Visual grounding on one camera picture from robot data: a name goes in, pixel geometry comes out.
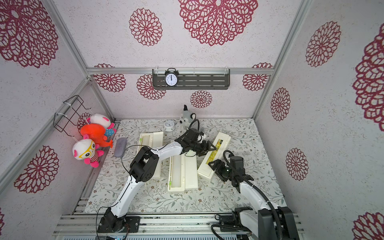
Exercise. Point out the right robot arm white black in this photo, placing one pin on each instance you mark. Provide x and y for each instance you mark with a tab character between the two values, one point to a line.
264	219

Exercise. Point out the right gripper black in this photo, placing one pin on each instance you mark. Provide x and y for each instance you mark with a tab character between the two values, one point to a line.
218	165

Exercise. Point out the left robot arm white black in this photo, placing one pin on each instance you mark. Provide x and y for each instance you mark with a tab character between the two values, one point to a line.
143	167

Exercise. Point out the floral table mat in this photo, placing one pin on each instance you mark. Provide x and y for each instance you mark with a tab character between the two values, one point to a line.
211	195

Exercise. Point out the small white round clock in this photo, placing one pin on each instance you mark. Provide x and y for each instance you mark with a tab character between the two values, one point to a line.
169	126

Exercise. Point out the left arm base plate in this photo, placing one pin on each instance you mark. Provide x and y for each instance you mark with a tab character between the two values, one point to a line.
127	224

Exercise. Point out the black alarm clock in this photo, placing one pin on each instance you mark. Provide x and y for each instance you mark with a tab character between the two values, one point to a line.
171	77

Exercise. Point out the black wire basket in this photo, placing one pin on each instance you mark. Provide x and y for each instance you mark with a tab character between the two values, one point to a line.
72	108

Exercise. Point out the white plush with glasses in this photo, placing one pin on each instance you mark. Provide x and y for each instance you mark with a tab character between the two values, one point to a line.
88	151

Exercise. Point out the grey cloth roll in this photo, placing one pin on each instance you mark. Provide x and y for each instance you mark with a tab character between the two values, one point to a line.
120	147

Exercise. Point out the grey husky plush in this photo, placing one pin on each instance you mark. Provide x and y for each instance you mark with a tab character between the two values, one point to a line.
186	118

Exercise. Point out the red plush toy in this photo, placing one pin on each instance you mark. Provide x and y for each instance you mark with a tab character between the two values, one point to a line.
96	133

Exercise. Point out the grey wall shelf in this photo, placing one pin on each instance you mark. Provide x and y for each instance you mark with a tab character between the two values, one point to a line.
194	79

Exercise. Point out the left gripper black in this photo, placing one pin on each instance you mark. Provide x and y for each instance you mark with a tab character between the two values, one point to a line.
206	149

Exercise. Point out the cream wrap dispenser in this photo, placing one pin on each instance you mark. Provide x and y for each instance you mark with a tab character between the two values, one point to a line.
153	140
183	175

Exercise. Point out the white pink plush upper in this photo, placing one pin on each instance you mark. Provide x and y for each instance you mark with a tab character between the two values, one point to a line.
100	120

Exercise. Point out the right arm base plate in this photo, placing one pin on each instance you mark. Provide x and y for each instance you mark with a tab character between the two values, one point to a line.
241	219

